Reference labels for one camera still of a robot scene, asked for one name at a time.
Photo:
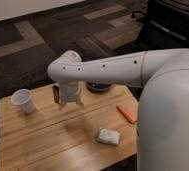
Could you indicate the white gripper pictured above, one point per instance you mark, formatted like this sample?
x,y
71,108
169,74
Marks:
x,y
69,92

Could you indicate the dark blue bowl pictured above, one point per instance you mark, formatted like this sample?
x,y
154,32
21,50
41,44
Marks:
x,y
96,87

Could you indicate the black office chair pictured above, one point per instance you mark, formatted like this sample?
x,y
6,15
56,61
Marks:
x,y
166,25

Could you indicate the white sponge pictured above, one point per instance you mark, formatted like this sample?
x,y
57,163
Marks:
x,y
108,136

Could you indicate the dark brown upright block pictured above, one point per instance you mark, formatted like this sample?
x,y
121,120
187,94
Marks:
x,y
56,94

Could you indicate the white plastic cup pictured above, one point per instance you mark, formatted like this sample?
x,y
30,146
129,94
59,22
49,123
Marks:
x,y
22,98

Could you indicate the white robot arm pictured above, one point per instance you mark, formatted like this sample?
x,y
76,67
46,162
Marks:
x,y
163,109

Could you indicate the orange carrot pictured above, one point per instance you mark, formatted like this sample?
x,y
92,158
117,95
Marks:
x,y
128,115

